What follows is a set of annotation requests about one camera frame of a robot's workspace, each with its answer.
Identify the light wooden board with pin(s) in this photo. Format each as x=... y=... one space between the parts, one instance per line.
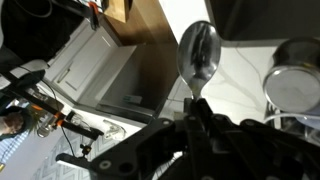
x=117 y=10

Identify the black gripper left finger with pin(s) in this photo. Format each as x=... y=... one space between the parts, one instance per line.
x=153 y=150

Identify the silver spoon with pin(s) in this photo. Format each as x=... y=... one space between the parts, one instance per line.
x=199 y=53

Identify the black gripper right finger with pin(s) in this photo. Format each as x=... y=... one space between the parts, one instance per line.
x=260 y=153

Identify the black rod with orange clips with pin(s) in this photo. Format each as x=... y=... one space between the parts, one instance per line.
x=40 y=106

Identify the silver utensil cup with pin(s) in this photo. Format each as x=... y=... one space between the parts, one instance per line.
x=293 y=83

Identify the white base cabinet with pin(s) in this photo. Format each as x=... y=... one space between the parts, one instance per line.
x=90 y=63

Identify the black orange clamp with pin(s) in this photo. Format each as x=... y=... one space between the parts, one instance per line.
x=94 y=13

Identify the stainless steel sink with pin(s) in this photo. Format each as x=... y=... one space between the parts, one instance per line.
x=266 y=18

